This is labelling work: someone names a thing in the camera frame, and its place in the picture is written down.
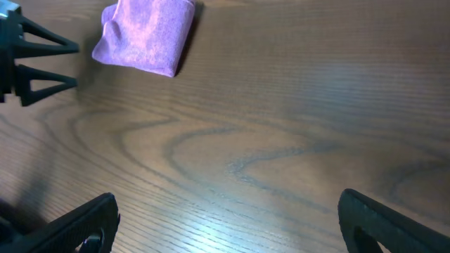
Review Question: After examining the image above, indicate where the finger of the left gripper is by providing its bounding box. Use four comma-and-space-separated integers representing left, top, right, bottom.
12, 13, 79, 59
13, 65, 77, 107

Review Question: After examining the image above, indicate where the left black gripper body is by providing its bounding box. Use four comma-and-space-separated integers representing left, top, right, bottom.
1, 8, 21, 103

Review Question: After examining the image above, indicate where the pink microfiber cloth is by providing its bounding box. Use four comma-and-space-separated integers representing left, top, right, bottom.
91, 0, 195, 77

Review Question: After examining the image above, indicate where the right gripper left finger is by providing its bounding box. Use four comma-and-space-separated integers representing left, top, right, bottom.
1, 193, 120, 253

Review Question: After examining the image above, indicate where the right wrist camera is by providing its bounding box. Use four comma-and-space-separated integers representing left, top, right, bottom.
0, 0, 22, 19

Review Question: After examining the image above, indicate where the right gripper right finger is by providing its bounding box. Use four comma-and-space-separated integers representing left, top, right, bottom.
337, 188, 449, 253

